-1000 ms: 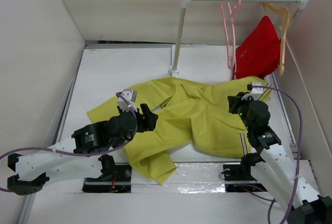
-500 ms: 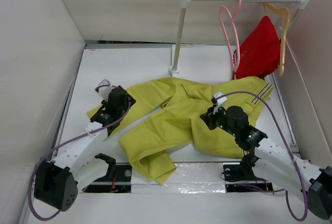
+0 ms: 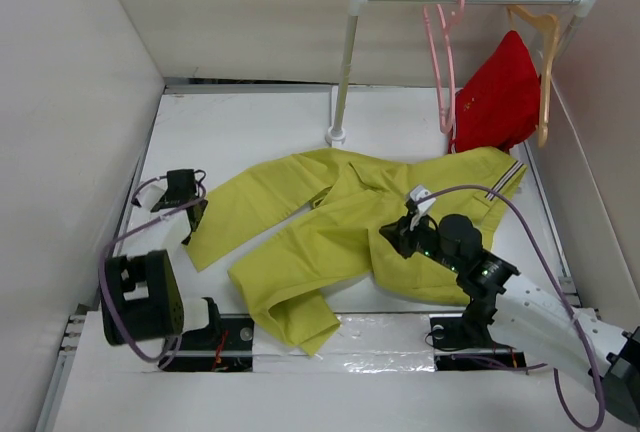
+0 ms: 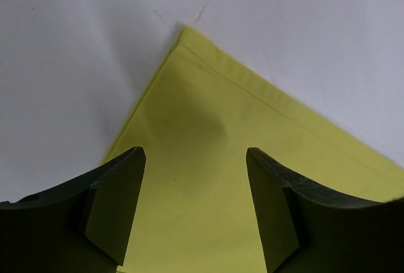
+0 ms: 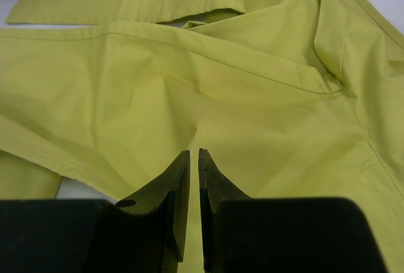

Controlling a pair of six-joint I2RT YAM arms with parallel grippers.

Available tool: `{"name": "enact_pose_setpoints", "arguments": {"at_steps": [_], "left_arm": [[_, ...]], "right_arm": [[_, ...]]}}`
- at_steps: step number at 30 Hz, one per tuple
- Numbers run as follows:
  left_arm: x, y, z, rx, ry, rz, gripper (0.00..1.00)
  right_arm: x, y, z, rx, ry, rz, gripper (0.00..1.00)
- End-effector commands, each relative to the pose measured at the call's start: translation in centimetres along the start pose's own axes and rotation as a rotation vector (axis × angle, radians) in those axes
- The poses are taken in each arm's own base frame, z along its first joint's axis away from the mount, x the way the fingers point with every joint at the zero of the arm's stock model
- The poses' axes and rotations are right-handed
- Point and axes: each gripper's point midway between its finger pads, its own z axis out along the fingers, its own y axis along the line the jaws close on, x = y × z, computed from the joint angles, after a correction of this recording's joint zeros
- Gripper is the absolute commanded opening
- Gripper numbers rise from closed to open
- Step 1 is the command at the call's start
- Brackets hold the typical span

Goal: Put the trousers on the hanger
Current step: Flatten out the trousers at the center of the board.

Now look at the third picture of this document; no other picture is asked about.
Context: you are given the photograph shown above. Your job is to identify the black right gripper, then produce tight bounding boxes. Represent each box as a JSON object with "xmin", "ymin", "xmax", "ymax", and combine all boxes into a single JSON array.
[{"xmin": 377, "ymin": 209, "xmax": 462, "ymax": 274}]

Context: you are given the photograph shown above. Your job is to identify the yellow-green trousers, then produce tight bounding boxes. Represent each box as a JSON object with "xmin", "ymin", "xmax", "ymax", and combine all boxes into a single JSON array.
[{"xmin": 186, "ymin": 147, "xmax": 527, "ymax": 354}]

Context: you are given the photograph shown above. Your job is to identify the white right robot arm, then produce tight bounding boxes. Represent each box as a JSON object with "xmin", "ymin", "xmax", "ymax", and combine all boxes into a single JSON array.
[{"xmin": 380, "ymin": 214, "xmax": 639, "ymax": 427}]

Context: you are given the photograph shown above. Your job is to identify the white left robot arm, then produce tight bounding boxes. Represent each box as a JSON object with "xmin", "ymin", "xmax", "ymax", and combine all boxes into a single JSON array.
[{"xmin": 99, "ymin": 169, "xmax": 223, "ymax": 349}]

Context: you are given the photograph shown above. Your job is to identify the pink plastic hanger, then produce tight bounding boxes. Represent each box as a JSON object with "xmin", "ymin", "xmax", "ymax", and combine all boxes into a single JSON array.
[{"xmin": 422, "ymin": 0, "xmax": 467, "ymax": 135}]

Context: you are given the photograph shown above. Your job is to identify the wooden hanger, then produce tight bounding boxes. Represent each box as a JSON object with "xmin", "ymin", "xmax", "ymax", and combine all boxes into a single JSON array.
[{"xmin": 506, "ymin": 5, "xmax": 560, "ymax": 148}]

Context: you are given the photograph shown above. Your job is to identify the red shorts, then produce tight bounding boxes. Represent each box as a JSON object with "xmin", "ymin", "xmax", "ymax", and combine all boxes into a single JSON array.
[{"xmin": 449, "ymin": 31, "xmax": 541, "ymax": 153}]

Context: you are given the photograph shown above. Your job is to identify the white clothes rack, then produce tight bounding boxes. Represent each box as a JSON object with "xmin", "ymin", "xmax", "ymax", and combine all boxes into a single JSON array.
[{"xmin": 325, "ymin": 0, "xmax": 598, "ymax": 147}]

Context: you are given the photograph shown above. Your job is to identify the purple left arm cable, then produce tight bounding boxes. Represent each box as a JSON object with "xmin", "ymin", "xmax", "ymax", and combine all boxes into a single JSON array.
[{"xmin": 98, "ymin": 169, "xmax": 209, "ymax": 364}]

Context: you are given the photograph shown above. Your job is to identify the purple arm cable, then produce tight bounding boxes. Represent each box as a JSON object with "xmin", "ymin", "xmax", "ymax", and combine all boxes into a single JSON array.
[
  {"xmin": 98, "ymin": 169, "xmax": 209, "ymax": 364},
  {"xmin": 419, "ymin": 184, "xmax": 607, "ymax": 429}
]

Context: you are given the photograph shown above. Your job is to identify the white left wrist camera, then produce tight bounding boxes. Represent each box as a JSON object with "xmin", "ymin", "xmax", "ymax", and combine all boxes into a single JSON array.
[{"xmin": 131, "ymin": 176, "xmax": 166, "ymax": 211}]

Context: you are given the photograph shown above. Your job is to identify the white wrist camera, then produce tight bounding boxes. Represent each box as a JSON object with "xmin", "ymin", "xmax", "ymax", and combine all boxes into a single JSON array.
[
  {"xmin": 131, "ymin": 176, "xmax": 166, "ymax": 211},
  {"xmin": 406, "ymin": 185, "xmax": 436, "ymax": 231}
]

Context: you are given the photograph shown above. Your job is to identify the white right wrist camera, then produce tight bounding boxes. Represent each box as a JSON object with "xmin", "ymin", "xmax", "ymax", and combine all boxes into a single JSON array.
[{"xmin": 406, "ymin": 185, "xmax": 436, "ymax": 231}]

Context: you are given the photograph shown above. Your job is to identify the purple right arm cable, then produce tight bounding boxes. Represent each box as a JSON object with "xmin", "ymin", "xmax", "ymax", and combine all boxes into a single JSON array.
[{"xmin": 419, "ymin": 184, "xmax": 607, "ymax": 429}]

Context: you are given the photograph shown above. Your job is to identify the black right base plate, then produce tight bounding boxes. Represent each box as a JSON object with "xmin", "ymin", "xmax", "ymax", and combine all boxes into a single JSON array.
[{"xmin": 425, "ymin": 313, "xmax": 528, "ymax": 371}]

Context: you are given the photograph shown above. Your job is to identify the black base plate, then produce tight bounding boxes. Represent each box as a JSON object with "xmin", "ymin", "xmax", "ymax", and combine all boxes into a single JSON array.
[
  {"xmin": 425, "ymin": 313, "xmax": 528, "ymax": 371},
  {"xmin": 159, "ymin": 315, "xmax": 254, "ymax": 373}
]

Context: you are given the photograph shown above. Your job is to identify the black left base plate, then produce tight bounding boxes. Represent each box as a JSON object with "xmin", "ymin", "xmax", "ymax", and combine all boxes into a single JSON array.
[{"xmin": 159, "ymin": 315, "xmax": 254, "ymax": 373}]

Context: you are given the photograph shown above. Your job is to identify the aluminium frame rail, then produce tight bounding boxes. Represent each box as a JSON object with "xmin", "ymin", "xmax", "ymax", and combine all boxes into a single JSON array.
[{"xmin": 35, "ymin": 304, "xmax": 89, "ymax": 432}]

